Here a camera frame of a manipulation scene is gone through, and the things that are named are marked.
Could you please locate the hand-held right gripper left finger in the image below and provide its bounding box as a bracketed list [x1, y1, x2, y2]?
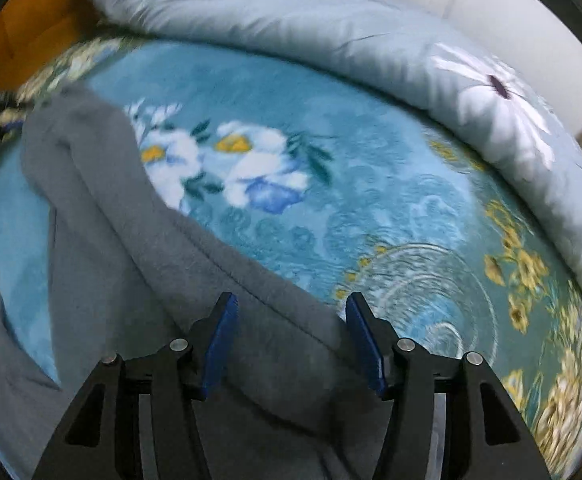
[31, 292, 239, 480]

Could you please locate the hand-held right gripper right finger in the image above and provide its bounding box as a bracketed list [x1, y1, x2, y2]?
[346, 292, 552, 480]

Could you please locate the blue floral blanket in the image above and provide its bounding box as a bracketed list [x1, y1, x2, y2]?
[0, 36, 582, 480]

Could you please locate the orange wooden headboard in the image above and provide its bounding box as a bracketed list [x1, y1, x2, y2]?
[0, 0, 97, 94]

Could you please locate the grey fleece garment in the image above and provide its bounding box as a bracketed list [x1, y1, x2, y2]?
[0, 82, 397, 480]

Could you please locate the light blue flowered quilt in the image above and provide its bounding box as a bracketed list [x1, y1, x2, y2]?
[71, 0, 582, 314]

